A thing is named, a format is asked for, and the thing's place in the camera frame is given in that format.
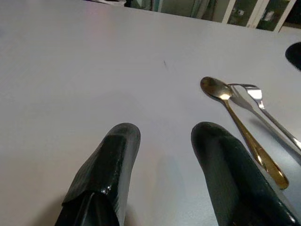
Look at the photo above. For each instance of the white framed glass cabinet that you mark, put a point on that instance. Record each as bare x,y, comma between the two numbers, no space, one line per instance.
249,11

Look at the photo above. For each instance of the gold metal spoon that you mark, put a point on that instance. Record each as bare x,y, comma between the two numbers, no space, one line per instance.
217,89

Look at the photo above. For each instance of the black round object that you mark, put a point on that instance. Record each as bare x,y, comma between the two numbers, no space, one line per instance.
294,55

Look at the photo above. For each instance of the silver metal fork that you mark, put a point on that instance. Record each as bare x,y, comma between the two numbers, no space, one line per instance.
256,94

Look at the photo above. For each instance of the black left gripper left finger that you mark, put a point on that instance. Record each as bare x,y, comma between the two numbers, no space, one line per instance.
105,169

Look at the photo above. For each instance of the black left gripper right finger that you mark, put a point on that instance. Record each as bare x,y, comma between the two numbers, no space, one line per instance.
232,174

